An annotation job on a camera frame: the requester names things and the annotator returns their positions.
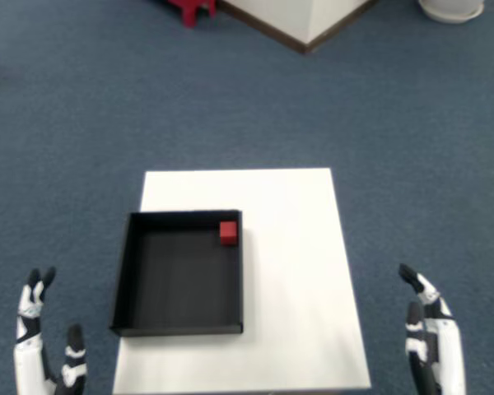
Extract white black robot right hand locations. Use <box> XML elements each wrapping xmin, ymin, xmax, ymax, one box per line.
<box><xmin>398</xmin><ymin>263</ymin><xmax>466</xmax><ymax>395</ymax></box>

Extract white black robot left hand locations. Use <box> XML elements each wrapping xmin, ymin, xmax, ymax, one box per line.
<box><xmin>14</xmin><ymin>266</ymin><xmax>87</xmax><ymax>395</ymax></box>

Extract small red cube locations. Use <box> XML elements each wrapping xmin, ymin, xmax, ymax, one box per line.
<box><xmin>219</xmin><ymin>221</ymin><xmax>238</xmax><ymax>247</ymax></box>

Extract black open cardboard box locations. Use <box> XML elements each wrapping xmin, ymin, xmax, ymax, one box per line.
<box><xmin>109</xmin><ymin>209</ymin><xmax>245</xmax><ymax>337</ymax></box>

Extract white pot saucer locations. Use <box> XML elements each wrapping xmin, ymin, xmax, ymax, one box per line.
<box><xmin>418</xmin><ymin>0</ymin><xmax>485</xmax><ymax>25</ymax></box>

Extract dark brown baseboard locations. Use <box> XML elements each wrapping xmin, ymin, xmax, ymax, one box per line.
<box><xmin>217</xmin><ymin>0</ymin><xmax>380</xmax><ymax>54</ymax></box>

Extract white plant pot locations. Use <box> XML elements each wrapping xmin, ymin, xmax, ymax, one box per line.
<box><xmin>426</xmin><ymin>0</ymin><xmax>481</xmax><ymax>12</ymax></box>

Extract red plastic stool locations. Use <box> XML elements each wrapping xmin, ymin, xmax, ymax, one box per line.
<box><xmin>166</xmin><ymin>0</ymin><xmax>217</xmax><ymax>29</ymax></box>

